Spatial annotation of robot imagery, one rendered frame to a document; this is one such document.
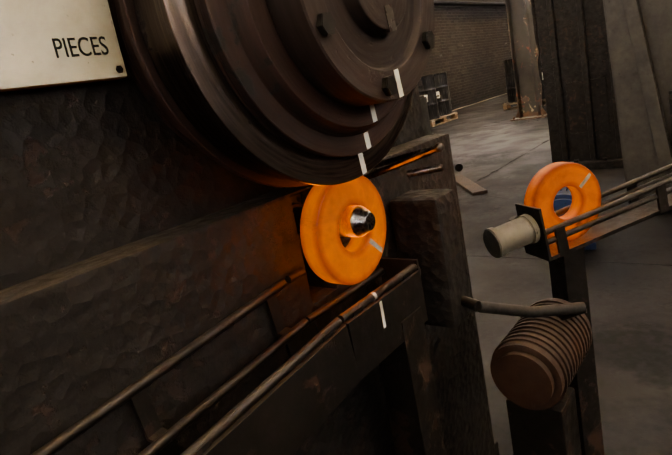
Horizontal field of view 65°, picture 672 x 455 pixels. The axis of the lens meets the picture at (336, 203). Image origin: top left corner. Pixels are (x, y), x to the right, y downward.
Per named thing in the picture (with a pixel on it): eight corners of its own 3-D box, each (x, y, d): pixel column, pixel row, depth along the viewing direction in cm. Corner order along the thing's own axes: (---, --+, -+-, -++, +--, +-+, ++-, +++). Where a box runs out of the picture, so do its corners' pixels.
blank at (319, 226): (284, 254, 68) (303, 256, 66) (321, 153, 74) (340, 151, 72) (351, 298, 78) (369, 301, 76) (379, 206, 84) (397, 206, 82)
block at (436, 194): (404, 323, 99) (382, 199, 94) (425, 306, 105) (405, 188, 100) (456, 331, 92) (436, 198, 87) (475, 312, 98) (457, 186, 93)
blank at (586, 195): (558, 253, 109) (569, 257, 105) (509, 208, 104) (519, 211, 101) (602, 193, 109) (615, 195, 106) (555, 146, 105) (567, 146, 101)
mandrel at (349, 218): (295, 222, 85) (280, 240, 83) (282, 201, 83) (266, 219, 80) (383, 222, 74) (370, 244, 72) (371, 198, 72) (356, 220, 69)
